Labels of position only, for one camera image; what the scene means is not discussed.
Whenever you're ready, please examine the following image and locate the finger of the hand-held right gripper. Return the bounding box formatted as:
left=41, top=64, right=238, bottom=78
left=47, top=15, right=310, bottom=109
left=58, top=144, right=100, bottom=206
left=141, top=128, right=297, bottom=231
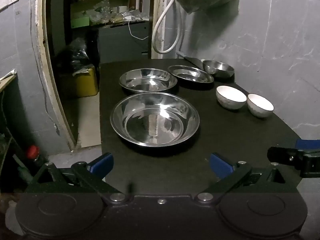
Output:
left=267, top=146, right=303, bottom=167
left=296, top=139, right=320, bottom=151

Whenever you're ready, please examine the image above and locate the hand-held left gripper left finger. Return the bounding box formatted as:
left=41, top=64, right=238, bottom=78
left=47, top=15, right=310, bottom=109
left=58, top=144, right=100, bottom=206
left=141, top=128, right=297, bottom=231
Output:
left=26, top=152, right=127, bottom=205

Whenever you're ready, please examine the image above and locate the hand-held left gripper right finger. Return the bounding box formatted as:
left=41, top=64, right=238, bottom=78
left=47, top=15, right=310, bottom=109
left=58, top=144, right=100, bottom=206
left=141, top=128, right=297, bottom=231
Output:
left=195, top=152, right=299, bottom=203

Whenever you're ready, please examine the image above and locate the small white ceramic bowl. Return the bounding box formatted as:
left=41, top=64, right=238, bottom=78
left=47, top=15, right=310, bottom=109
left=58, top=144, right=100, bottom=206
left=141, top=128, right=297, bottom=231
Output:
left=247, top=93, right=275, bottom=118

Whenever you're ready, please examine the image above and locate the large white ceramic bowl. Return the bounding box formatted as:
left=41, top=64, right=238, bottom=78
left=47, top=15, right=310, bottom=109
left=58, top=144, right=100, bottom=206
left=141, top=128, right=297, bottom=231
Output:
left=216, top=85, right=247, bottom=110

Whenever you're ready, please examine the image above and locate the small steel plate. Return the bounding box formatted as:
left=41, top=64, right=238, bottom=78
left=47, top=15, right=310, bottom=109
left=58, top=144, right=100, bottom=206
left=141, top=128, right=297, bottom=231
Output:
left=167, top=65, right=215, bottom=84

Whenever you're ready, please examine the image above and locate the steel bowl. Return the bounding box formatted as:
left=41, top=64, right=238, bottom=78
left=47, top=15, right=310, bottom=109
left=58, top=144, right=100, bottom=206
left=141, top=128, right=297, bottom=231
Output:
left=202, top=60, right=235, bottom=78

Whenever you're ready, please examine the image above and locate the red capped bottle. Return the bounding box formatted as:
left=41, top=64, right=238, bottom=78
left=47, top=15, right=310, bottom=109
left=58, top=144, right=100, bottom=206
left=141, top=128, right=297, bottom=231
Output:
left=26, top=145, right=41, bottom=167

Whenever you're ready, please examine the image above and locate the yellow container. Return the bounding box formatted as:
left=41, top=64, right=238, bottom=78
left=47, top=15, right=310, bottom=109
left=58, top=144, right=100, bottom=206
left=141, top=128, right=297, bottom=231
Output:
left=73, top=66, right=99, bottom=98

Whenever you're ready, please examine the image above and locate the black plastic bag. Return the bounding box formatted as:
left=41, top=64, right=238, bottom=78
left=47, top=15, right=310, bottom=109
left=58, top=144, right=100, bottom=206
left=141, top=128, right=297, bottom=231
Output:
left=55, top=38, right=89, bottom=68

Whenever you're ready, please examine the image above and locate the dark cabinet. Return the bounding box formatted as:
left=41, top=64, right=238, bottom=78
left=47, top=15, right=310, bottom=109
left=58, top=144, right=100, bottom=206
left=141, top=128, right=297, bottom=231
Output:
left=97, top=21, right=151, bottom=63

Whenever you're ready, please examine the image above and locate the wooden counter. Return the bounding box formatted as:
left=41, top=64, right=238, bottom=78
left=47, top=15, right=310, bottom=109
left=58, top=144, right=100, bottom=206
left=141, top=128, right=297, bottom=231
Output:
left=0, top=72, right=18, bottom=92

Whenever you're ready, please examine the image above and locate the white cloth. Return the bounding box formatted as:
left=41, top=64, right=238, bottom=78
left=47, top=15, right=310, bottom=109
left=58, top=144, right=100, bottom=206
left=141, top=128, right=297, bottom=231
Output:
left=0, top=69, right=17, bottom=80

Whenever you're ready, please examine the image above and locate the green box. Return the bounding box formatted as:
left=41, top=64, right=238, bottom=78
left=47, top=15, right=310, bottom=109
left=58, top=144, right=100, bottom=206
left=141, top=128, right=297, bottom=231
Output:
left=71, top=17, right=91, bottom=29

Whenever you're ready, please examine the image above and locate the cluttered shelf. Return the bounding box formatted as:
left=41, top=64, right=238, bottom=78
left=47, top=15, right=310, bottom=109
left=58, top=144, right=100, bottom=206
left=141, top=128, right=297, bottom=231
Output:
left=70, top=0, right=153, bottom=28

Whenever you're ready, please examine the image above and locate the black wall cable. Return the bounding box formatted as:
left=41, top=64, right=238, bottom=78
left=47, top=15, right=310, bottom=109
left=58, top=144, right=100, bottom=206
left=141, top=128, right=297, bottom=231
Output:
left=28, top=0, right=49, bottom=115

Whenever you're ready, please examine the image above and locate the thin white cable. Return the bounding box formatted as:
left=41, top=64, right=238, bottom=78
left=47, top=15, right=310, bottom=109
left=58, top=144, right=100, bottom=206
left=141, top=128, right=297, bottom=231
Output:
left=128, top=19, right=150, bottom=41

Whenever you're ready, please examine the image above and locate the white hose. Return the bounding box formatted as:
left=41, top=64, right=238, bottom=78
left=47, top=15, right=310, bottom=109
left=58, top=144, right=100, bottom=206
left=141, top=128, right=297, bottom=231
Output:
left=152, top=0, right=182, bottom=54

